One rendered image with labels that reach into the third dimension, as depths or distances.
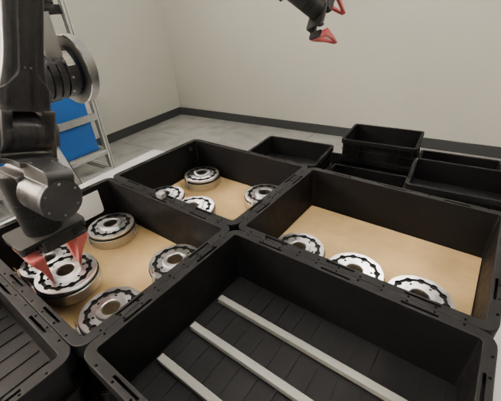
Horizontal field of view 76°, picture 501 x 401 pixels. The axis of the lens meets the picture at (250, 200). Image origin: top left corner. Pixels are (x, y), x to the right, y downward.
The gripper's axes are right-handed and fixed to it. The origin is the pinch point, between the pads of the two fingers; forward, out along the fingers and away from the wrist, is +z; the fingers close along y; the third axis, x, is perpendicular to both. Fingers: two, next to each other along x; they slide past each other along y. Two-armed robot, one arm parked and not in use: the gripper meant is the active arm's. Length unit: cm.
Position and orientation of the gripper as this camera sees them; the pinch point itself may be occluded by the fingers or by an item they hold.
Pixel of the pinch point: (64, 266)
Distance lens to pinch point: 66.2
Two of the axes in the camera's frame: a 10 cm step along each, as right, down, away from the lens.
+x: -8.1, -3.1, 5.0
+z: 0.2, 8.4, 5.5
